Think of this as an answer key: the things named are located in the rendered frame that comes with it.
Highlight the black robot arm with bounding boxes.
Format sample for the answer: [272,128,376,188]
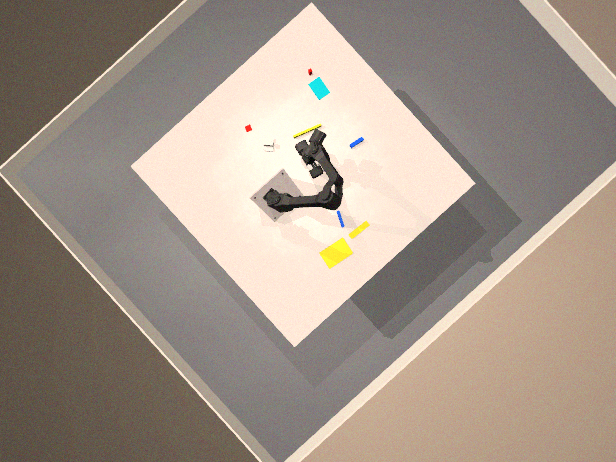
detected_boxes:
[263,129,344,213]

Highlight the cyan flat rectangular plate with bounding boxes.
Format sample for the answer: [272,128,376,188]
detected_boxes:
[308,77,330,100]

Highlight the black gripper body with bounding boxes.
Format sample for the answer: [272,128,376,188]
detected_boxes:
[295,140,324,179]

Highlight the blue flat bar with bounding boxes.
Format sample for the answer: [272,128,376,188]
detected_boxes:
[349,137,364,148]

